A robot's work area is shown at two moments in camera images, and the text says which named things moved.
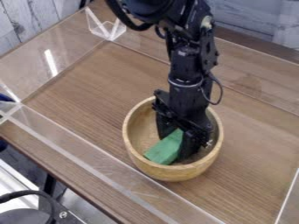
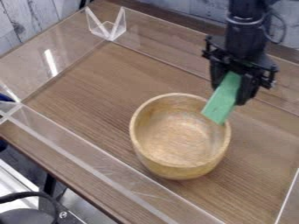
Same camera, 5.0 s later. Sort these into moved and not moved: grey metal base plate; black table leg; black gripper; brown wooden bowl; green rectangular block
Moved: green rectangular block; brown wooden bowl; black gripper
Not moved: grey metal base plate; black table leg
